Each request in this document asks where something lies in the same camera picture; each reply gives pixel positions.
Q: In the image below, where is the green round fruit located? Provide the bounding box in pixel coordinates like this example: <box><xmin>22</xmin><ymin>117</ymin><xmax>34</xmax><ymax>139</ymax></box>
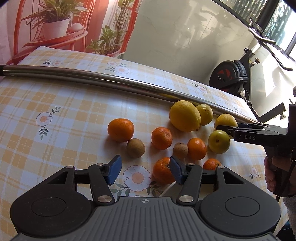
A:
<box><xmin>208</xmin><ymin>130</ymin><xmax>230</xmax><ymax>154</ymax></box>

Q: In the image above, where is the large yellow lemon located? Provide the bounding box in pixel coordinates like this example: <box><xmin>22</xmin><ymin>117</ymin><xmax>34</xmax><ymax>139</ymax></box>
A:
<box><xmin>169</xmin><ymin>100</ymin><xmax>201</xmax><ymax>133</ymax></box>

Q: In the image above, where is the person's right hand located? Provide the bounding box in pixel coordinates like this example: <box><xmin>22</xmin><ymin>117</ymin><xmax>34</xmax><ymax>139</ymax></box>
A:
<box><xmin>264</xmin><ymin>156</ymin><xmax>295</xmax><ymax>197</ymax></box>

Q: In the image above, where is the yellow lemon far right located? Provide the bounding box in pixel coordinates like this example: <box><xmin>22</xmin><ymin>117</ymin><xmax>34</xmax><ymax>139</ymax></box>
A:
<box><xmin>214</xmin><ymin>113</ymin><xmax>238</xmax><ymax>130</ymax></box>

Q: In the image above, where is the white plate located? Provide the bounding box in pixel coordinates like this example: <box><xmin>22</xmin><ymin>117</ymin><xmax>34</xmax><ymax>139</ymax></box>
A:
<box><xmin>160</xmin><ymin>182</ymin><xmax>182</xmax><ymax>199</ymax></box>

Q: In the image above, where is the small orange tangerine right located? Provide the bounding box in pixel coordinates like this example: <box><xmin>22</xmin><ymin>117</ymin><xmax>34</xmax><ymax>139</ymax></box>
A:
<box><xmin>203</xmin><ymin>158</ymin><xmax>222</xmax><ymax>170</ymax></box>

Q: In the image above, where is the brown kiwi right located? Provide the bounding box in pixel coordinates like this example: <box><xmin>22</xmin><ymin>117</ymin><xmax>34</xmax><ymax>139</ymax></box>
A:
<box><xmin>173</xmin><ymin>143</ymin><xmax>189</xmax><ymax>160</ymax></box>

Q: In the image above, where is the brown kiwi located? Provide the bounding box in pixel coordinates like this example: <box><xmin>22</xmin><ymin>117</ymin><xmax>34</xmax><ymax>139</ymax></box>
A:
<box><xmin>126</xmin><ymin>138</ymin><xmax>145</xmax><ymax>158</ymax></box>
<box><xmin>173</xmin><ymin>143</ymin><xmax>189</xmax><ymax>160</ymax></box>

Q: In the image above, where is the orange tangerine right centre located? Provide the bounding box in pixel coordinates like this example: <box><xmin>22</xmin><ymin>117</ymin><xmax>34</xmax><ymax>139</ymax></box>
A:
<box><xmin>187</xmin><ymin>138</ymin><xmax>207</xmax><ymax>161</ymax></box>

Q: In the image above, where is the orange tangerine near finger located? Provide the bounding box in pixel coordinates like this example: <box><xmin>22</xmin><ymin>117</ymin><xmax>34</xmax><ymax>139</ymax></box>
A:
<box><xmin>152</xmin><ymin>157</ymin><xmax>175</xmax><ymax>185</ymax></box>

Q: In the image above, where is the small yellow-green lemon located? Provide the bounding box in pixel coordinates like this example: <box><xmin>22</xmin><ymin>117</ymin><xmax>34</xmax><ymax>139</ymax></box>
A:
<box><xmin>196</xmin><ymin>104</ymin><xmax>213</xmax><ymax>126</ymax></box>

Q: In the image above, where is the brown kiwi left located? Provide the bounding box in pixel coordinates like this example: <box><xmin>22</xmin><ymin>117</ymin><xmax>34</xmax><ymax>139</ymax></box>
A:
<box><xmin>126</xmin><ymin>138</ymin><xmax>145</xmax><ymax>158</ymax></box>

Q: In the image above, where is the middle orange tangerine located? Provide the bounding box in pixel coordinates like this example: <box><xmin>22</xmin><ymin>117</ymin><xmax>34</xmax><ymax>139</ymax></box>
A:
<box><xmin>151</xmin><ymin>127</ymin><xmax>173</xmax><ymax>150</ymax></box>

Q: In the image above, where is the black exercise bike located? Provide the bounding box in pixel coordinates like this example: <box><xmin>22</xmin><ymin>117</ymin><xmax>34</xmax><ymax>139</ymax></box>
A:
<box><xmin>209</xmin><ymin>18</ymin><xmax>295</xmax><ymax>123</ymax></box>

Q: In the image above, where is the large orange tangerine left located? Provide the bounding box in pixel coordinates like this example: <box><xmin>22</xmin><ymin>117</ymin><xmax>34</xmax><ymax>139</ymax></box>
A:
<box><xmin>107</xmin><ymin>118</ymin><xmax>134</xmax><ymax>143</ymax></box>

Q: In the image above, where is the long metal rod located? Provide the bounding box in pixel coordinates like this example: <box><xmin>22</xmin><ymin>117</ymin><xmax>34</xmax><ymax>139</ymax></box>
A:
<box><xmin>1</xmin><ymin>65</ymin><xmax>259</xmax><ymax>123</ymax></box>

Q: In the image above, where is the plaid floral tablecloth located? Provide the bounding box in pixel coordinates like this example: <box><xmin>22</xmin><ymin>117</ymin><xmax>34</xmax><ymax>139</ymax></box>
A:
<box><xmin>1</xmin><ymin>47</ymin><xmax>274</xmax><ymax>240</ymax></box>

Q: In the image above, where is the printed room backdrop curtain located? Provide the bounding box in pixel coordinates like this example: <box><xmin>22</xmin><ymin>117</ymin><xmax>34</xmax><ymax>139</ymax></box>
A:
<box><xmin>1</xmin><ymin>0</ymin><xmax>142</xmax><ymax>65</ymax></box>

